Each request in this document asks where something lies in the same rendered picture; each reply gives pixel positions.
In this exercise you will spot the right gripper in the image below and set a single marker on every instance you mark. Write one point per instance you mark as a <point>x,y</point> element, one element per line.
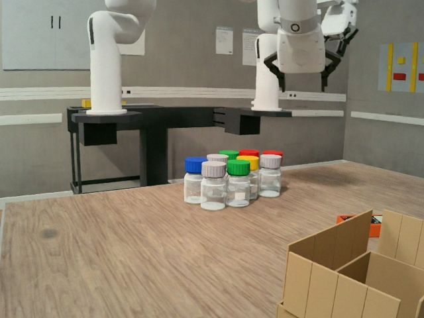
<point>301,53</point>

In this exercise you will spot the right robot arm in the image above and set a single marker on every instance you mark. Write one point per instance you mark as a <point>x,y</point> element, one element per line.
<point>107,29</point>

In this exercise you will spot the open brown cardboard box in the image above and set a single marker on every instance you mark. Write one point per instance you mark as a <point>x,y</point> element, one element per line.
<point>371,286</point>

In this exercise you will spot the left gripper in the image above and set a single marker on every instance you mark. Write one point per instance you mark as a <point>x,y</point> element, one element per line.
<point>339,20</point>

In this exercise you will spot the orange digital multimeter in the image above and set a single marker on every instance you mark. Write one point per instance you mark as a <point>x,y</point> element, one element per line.
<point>375,223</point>

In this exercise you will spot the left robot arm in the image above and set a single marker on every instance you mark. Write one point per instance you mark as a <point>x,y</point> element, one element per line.
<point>267,90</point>

